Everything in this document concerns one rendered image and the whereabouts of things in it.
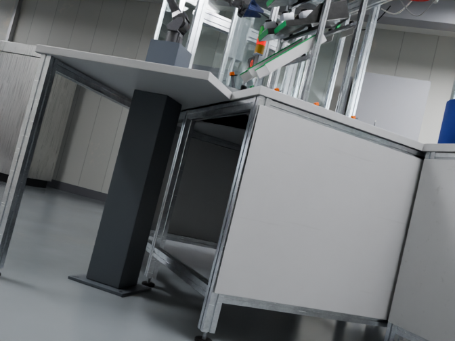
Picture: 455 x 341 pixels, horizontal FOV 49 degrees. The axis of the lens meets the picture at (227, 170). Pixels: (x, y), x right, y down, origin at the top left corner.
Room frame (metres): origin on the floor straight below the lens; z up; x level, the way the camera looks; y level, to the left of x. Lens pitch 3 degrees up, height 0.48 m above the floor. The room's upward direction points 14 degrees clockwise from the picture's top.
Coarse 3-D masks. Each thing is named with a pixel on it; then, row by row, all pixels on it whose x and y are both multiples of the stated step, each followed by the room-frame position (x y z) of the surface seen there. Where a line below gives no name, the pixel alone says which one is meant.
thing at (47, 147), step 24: (0, 48) 6.36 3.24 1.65; (24, 48) 6.24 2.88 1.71; (0, 72) 6.35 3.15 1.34; (24, 72) 6.23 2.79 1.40; (0, 96) 6.32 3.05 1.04; (24, 96) 6.20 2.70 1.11; (72, 96) 6.94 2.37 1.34; (0, 120) 6.29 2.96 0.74; (48, 120) 6.60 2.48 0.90; (0, 144) 6.26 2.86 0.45; (48, 144) 6.72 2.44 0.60; (0, 168) 6.22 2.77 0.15; (48, 168) 6.84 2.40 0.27
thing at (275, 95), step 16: (240, 96) 1.73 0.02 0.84; (272, 96) 1.62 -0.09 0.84; (288, 96) 1.64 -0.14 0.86; (320, 112) 1.70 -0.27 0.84; (336, 112) 1.72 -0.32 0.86; (208, 128) 2.76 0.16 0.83; (224, 128) 2.60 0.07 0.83; (240, 128) 2.46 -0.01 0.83; (352, 128) 1.78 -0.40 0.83; (368, 128) 1.78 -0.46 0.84; (240, 144) 3.17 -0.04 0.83; (400, 144) 1.86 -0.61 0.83; (416, 144) 1.88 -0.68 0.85
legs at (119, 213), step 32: (64, 64) 1.88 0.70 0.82; (32, 96) 1.81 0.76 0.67; (160, 96) 2.04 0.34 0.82; (32, 128) 1.81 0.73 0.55; (128, 128) 2.08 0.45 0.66; (160, 128) 2.05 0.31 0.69; (128, 160) 2.06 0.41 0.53; (160, 160) 2.12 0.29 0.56; (128, 192) 2.05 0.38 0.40; (0, 224) 1.81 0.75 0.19; (128, 224) 2.04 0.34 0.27; (0, 256) 1.81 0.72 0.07; (96, 256) 2.08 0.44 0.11; (128, 256) 2.05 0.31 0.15; (128, 288) 2.09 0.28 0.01
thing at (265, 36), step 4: (300, 12) 2.08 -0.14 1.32; (296, 16) 2.08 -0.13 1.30; (268, 28) 2.05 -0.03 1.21; (272, 28) 2.06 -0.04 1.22; (264, 32) 2.09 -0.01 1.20; (268, 32) 2.05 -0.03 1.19; (272, 32) 2.06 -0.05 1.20; (292, 32) 2.11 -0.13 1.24; (296, 32) 2.13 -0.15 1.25; (312, 32) 2.19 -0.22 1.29; (260, 36) 2.14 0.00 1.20; (264, 36) 2.10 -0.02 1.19; (268, 36) 2.09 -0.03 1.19; (272, 36) 2.11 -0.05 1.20; (276, 36) 2.12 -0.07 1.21; (280, 36) 2.14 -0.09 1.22; (284, 36) 2.15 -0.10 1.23; (288, 36) 2.17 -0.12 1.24; (260, 40) 2.16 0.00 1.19; (264, 40) 2.16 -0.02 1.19; (268, 40) 2.18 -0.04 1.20
